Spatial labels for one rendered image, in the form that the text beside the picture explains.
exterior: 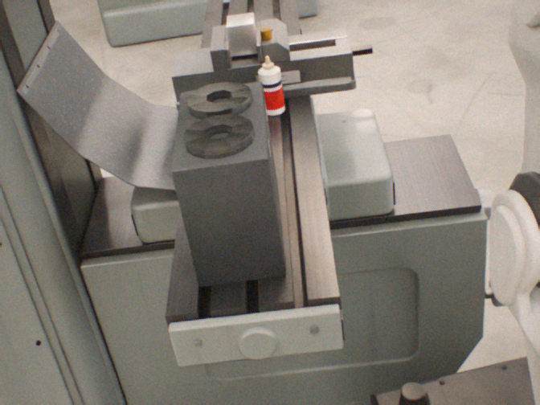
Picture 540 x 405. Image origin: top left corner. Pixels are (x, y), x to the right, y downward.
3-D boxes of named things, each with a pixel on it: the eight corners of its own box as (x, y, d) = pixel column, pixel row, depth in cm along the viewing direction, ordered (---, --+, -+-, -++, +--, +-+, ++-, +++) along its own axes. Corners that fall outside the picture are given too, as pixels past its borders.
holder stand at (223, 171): (279, 187, 120) (261, 71, 109) (288, 276, 102) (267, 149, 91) (203, 198, 120) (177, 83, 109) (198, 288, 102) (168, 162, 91)
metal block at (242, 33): (258, 41, 150) (253, 12, 146) (258, 53, 145) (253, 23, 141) (231, 44, 150) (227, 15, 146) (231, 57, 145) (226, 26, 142)
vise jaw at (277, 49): (288, 35, 152) (285, 16, 150) (290, 60, 142) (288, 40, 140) (259, 39, 153) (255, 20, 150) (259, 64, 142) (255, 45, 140)
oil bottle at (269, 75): (284, 104, 143) (277, 50, 137) (285, 114, 140) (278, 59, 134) (263, 107, 143) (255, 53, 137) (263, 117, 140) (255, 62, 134)
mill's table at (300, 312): (298, 14, 202) (294, -15, 198) (349, 352, 100) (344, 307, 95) (212, 26, 203) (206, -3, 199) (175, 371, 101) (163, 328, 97)
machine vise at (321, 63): (349, 57, 157) (345, 6, 150) (357, 89, 144) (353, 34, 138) (182, 79, 159) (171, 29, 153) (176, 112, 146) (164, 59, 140)
